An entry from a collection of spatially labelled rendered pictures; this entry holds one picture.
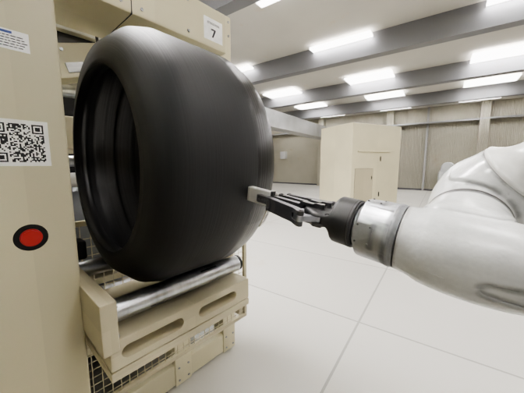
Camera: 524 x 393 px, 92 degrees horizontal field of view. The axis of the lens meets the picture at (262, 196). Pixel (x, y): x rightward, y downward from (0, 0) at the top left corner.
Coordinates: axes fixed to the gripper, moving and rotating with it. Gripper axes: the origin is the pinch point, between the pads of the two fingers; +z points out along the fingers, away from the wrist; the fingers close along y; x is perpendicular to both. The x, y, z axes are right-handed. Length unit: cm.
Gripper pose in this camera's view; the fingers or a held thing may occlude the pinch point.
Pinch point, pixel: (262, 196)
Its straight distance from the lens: 51.6
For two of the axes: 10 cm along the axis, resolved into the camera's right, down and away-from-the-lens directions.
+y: -6.6, 0.9, -7.5
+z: -7.5, -2.2, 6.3
